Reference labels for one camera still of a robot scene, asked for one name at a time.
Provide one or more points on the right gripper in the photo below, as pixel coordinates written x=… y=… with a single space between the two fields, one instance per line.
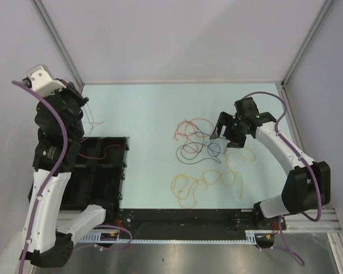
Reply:
x=226 y=119

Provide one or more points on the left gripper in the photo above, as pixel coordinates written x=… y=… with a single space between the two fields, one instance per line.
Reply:
x=70 y=89

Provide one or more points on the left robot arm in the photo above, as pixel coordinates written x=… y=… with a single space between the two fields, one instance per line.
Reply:
x=59 y=118

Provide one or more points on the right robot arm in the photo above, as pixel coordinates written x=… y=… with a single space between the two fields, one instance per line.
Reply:
x=307 y=186

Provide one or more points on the black compartment bin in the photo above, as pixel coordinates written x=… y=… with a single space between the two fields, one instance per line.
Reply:
x=97 y=166

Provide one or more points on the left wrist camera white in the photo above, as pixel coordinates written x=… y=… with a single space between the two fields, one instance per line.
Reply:
x=41 y=81

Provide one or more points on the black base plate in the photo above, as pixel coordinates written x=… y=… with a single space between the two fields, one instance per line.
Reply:
x=192 y=224

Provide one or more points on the white slotted cable duct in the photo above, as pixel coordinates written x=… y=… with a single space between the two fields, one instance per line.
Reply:
x=111 y=238

